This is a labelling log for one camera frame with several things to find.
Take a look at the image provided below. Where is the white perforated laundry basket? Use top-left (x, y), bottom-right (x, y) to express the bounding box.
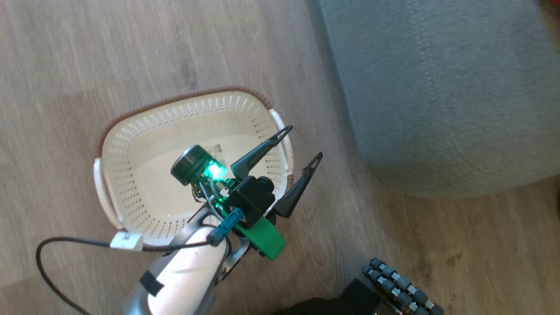
top-left (93, 87), bottom-right (294, 246)

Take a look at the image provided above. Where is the white tag on left cable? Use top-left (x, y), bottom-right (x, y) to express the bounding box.
top-left (109, 232), bottom-right (144, 252)

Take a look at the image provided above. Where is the wheel with grey rollers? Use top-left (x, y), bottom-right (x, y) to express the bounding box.
top-left (362, 258), bottom-right (445, 315)

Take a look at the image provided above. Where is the left gripper green bracket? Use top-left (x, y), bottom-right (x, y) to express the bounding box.
top-left (171, 126), bottom-right (323, 261)

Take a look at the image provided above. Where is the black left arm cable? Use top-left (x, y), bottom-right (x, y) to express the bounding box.
top-left (36, 208), bottom-right (244, 315)

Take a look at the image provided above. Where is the grey fabric sofa seat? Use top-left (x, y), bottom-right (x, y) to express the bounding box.
top-left (318, 0), bottom-right (560, 198)

